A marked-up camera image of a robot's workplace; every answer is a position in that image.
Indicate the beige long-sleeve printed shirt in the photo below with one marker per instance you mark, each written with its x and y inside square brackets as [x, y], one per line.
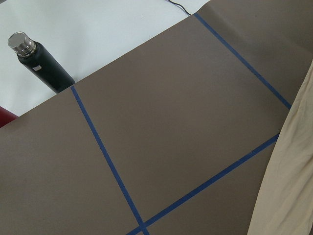
[284, 204]

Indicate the black water bottle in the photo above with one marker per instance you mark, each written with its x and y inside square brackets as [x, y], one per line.
[40, 62]

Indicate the red bottle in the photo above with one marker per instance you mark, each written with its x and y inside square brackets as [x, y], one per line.
[6, 117]

